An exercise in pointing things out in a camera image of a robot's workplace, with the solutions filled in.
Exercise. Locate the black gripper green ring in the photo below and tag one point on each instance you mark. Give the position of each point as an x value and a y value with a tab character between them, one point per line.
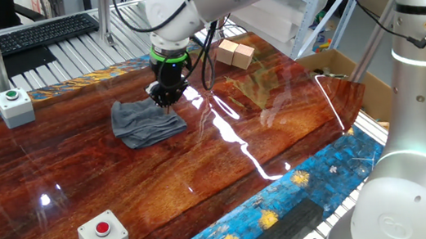
170	73

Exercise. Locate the grey cloth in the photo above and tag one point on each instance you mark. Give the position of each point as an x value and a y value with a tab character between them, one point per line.
143	124

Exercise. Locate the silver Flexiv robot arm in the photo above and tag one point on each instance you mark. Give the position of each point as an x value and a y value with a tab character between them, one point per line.
422	108

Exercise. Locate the light wooden block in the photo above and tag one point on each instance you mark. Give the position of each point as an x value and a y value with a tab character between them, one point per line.
244	57
226	51

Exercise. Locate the black keyboard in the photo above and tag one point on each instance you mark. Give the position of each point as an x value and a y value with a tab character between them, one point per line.
45	33

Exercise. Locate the black mouse mat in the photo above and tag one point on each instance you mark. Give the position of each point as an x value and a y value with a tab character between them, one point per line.
20	64

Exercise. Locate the brown cardboard box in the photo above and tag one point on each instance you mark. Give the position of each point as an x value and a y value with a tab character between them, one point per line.
337	63

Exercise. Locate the thin aluminium post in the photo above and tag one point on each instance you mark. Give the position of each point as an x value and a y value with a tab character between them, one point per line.
104	14

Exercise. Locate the green button switch box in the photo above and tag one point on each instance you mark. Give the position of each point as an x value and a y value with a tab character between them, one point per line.
15	108

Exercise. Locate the grey metal shelf frame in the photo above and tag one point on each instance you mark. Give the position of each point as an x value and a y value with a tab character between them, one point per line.
312	11

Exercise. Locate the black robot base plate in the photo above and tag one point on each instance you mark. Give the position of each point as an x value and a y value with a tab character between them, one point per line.
277	235

